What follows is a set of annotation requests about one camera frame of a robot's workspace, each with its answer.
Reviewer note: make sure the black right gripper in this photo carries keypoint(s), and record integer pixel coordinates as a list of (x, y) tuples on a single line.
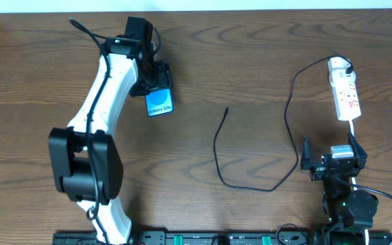
[(323, 163)]

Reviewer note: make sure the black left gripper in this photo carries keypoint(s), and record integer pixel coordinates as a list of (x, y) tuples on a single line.
[(162, 79)]

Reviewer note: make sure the blue Galaxy smartphone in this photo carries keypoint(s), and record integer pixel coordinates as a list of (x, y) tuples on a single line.
[(159, 102)]

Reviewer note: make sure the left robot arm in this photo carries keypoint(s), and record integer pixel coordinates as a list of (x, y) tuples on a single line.
[(85, 161)]

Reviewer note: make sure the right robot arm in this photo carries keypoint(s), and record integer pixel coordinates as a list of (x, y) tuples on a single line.
[(350, 210)]

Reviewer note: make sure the white charger adapter plug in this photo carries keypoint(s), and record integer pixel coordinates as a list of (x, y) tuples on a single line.
[(339, 77)]

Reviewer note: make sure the white power strip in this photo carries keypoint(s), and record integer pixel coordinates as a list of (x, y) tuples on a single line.
[(345, 97)]

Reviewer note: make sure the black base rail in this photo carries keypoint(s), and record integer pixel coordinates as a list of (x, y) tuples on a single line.
[(167, 238)]

